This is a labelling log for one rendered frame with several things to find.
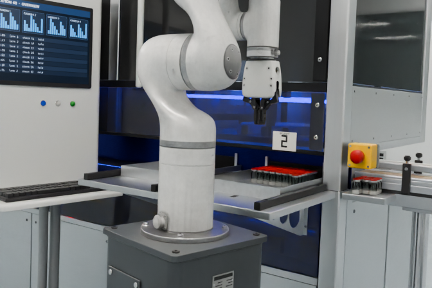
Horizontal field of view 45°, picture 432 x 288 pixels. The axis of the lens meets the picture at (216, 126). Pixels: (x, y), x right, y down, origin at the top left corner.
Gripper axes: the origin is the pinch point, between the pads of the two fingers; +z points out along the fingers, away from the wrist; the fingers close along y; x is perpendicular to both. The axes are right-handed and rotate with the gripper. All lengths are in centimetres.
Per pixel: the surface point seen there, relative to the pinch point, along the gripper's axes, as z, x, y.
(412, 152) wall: 49, -488, 85
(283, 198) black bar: 21.0, 0.2, -8.1
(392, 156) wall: 56, -488, 107
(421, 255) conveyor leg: 41, -43, -33
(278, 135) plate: 6.6, -27.8, 9.3
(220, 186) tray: 20.6, -1.9, 13.3
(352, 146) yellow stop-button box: 8.0, -27.3, -15.9
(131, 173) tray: 21, -2, 49
